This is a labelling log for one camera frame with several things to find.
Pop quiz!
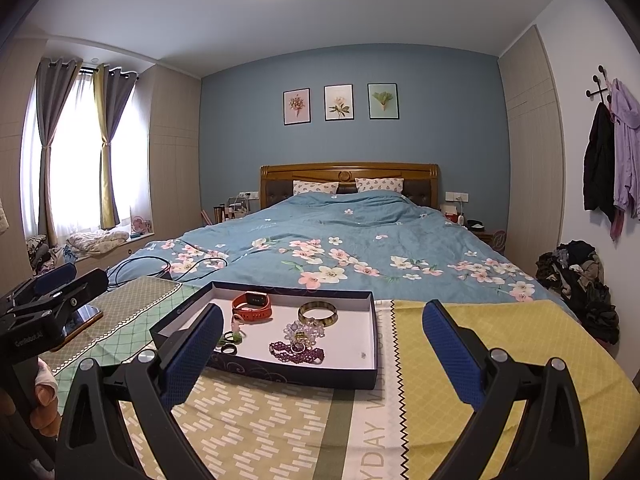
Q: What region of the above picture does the dark printed cloth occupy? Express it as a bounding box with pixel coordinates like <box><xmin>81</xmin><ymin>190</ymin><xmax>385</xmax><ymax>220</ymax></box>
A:
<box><xmin>27</xmin><ymin>235</ymin><xmax>63</xmax><ymax>276</ymax></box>

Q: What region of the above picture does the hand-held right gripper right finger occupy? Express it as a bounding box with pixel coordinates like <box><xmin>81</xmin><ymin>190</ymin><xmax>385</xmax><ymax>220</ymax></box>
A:
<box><xmin>421</xmin><ymin>300</ymin><xmax>591</xmax><ymax>480</ymax></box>

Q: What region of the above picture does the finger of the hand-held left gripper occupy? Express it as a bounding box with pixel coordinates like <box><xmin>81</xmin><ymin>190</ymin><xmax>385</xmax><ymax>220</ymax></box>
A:
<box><xmin>0</xmin><ymin>268</ymin><xmax>109</xmax><ymax>341</ymax></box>
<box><xmin>0</xmin><ymin>261</ymin><xmax>78</xmax><ymax>311</ymax></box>

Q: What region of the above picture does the purple bead bracelet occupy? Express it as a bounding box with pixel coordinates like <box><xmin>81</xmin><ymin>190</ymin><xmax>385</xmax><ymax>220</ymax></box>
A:
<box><xmin>269</xmin><ymin>340</ymin><xmax>327</xmax><ymax>365</ymax></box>

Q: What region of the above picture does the framed white flower picture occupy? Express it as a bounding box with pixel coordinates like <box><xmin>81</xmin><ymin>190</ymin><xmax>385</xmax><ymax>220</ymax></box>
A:
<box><xmin>324</xmin><ymin>85</ymin><xmax>354</xmax><ymax>122</ymax></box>

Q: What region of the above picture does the beige wardrobe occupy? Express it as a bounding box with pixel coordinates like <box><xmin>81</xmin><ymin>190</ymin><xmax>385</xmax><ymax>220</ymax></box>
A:
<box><xmin>497</xmin><ymin>25</ymin><xmax>566</xmax><ymax>261</ymax></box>
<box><xmin>137</xmin><ymin>62</ymin><xmax>203</xmax><ymax>241</ymax></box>

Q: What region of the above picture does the framed green leaf picture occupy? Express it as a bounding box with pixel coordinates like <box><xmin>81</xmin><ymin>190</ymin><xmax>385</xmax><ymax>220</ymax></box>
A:
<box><xmin>368</xmin><ymin>83</ymin><xmax>400</xmax><ymax>120</ymax></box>

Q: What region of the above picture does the black jacket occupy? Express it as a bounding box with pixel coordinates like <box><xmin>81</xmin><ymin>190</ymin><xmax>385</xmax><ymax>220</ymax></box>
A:
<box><xmin>582</xmin><ymin>102</ymin><xmax>617</xmax><ymax>223</ymax></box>

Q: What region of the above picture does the bedside clutter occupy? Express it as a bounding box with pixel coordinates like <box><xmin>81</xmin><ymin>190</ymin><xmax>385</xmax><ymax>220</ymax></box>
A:
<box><xmin>212</xmin><ymin>195</ymin><xmax>251</xmax><ymax>223</ymax></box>

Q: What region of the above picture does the smartphone with orange case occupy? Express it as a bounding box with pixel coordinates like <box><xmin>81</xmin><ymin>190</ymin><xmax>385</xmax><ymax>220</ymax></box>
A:
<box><xmin>62</xmin><ymin>304</ymin><xmax>104</xmax><ymax>343</ymax></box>

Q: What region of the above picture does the framed pink flower picture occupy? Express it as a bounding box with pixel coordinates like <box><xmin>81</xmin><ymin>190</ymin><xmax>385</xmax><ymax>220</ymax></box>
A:
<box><xmin>283</xmin><ymin>89</ymin><xmax>311</xmax><ymax>126</ymax></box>

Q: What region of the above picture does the person's left hand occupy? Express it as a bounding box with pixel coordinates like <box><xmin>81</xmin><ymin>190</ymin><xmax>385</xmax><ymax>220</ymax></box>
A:
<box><xmin>30</xmin><ymin>360</ymin><xmax>61</xmax><ymax>428</ymax></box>

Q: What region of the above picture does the grey and yellow curtain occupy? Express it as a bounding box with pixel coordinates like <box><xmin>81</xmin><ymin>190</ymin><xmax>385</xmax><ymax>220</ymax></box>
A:
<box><xmin>92</xmin><ymin>62</ymin><xmax>138</xmax><ymax>231</ymax></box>

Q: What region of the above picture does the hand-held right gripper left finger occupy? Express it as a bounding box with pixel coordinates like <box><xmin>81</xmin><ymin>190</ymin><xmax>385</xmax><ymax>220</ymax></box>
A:
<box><xmin>54</xmin><ymin>302</ymin><xmax>225</xmax><ymax>480</ymax></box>

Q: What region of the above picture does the orange smartwatch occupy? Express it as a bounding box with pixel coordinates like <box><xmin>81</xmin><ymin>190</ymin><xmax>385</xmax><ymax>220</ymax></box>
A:
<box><xmin>231</xmin><ymin>291</ymin><xmax>273</xmax><ymax>324</ymax></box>

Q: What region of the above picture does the black wall coat rack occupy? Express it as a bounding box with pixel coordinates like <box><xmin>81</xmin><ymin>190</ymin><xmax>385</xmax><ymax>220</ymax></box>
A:
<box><xmin>586</xmin><ymin>65</ymin><xmax>613</xmax><ymax>98</ymax></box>

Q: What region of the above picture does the white dotted pillow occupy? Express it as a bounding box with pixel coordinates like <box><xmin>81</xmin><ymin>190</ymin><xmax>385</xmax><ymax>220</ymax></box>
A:
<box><xmin>355</xmin><ymin>177</ymin><xmax>403</xmax><ymax>193</ymax></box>
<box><xmin>292</xmin><ymin>180</ymin><xmax>340</xmax><ymax>196</ymax></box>

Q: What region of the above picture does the dark blue shallow box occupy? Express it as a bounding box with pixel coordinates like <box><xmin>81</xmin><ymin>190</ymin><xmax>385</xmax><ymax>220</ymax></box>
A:
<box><xmin>150</xmin><ymin>281</ymin><xmax>378</xmax><ymax>391</ymax></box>

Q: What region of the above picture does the black cable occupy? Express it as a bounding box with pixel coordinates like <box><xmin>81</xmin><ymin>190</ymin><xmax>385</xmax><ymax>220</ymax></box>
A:
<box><xmin>107</xmin><ymin>255</ymin><xmax>228</xmax><ymax>286</ymax></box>

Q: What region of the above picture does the wooden headboard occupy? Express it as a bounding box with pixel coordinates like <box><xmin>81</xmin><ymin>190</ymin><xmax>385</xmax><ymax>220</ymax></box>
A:
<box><xmin>260</xmin><ymin>162</ymin><xmax>441</xmax><ymax>211</ymax></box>

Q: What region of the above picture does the white sheer curtain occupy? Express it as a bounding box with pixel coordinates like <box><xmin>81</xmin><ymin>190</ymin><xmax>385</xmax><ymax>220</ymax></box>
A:
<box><xmin>20</xmin><ymin>67</ymin><xmax>153</xmax><ymax>241</ymax></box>

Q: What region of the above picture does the wooden nightstand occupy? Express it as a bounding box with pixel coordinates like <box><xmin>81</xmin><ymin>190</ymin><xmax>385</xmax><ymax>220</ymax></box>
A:
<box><xmin>467</xmin><ymin>220</ymin><xmax>508</xmax><ymax>251</ymax></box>

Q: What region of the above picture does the blue floral duvet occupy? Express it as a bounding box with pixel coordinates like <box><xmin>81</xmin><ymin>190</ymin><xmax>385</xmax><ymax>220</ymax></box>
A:
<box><xmin>107</xmin><ymin>192</ymin><xmax>571</xmax><ymax>311</ymax></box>

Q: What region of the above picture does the purple jacket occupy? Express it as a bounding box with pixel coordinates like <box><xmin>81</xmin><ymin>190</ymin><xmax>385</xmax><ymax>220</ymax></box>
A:
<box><xmin>606</xmin><ymin>78</ymin><xmax>640</xmax><ymax>241</ymax></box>

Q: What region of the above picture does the tortoiseshell bangle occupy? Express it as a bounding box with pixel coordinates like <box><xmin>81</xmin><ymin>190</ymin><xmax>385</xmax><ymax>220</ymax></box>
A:
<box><xmin>298</xmin><ymin>300</ymin><xmax>339</xmax><ymax>328</ymax></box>

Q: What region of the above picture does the pile of dark clothes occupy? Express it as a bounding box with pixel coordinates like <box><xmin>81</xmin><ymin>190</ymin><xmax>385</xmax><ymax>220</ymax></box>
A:
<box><xmin>536</xmin><ymin>240</ymin><xmax>620</xmax><ymax>346</ymax></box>

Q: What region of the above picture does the yellow green printed blanket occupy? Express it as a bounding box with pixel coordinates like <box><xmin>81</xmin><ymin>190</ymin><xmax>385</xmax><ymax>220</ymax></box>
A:
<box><xmin>37</xmin><ymin>276</ymin><xmax>640</xmax><ymax>480</ymax></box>

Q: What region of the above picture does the crumpled white blanket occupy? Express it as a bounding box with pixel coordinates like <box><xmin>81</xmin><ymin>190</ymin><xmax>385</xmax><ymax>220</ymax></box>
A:
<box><xmin>65</xmin><ymin>230</ymin><xmax>132</xmax><ymax>259</ymax></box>

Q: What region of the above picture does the clear crystal bead bracelet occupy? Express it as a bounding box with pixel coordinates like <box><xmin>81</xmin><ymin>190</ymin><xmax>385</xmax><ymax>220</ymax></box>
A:
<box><xmin>283</xmin><ymin>321</ymin><xmax>327</xmax><ymax>347</ymax></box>

